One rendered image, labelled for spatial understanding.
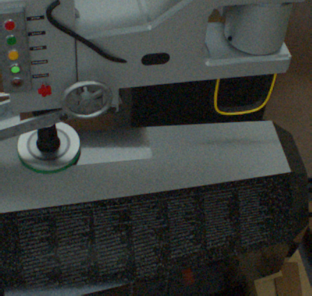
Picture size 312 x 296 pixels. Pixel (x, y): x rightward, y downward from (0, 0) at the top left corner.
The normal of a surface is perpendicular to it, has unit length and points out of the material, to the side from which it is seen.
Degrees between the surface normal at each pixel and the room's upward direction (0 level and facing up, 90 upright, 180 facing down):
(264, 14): 90
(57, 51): 90
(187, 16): 90
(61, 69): 90
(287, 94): 0
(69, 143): 0
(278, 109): 0
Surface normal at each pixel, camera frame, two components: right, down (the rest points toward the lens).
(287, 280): 0.06, -0.65
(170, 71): 0.20, 0.75
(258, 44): -0.06, 0.75
